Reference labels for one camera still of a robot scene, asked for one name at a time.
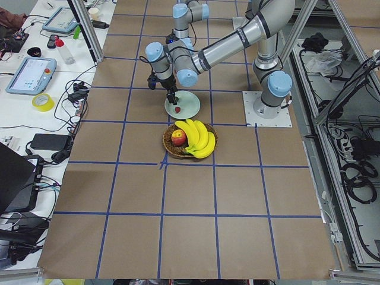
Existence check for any clear bottle red cap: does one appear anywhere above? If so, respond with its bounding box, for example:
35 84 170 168
55 36 75 65

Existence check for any brown wicker basket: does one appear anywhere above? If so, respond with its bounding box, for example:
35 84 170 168
162 123 218 158

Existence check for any yellow tape roll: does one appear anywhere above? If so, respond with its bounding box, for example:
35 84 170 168
32 93 55 112

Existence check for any black laptop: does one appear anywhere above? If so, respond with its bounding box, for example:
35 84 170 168
1 144 43 214

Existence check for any yellow banana top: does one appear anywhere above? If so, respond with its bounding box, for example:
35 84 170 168
175 119 200 148

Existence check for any teach pendant far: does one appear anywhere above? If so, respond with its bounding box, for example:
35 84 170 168
42 7 78 34

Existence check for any black power adapter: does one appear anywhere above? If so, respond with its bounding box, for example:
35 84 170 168
30 134 70 151

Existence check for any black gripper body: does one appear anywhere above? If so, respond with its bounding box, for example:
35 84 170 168
160 75 178 94

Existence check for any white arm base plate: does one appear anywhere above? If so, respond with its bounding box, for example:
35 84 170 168
232 17 251 30
242 91 292 128

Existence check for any green marker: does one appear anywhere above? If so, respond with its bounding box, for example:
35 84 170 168
73 25 81 40

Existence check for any teach pendant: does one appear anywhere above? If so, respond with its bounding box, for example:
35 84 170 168
42 7 78 34
6 57 57 96

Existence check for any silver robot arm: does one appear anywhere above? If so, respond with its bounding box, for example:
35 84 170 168
145 1 295 119
172 1 210 50

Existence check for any aluminium frame post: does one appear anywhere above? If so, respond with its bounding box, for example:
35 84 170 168
68 0 104 64

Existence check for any light green plate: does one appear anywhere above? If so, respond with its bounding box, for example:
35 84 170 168
164 90 200 120

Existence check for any red yellow apple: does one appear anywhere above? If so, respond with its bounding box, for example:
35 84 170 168
171 129 187 147

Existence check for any teach pendant near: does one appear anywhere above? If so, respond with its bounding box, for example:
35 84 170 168
6 57 57 96

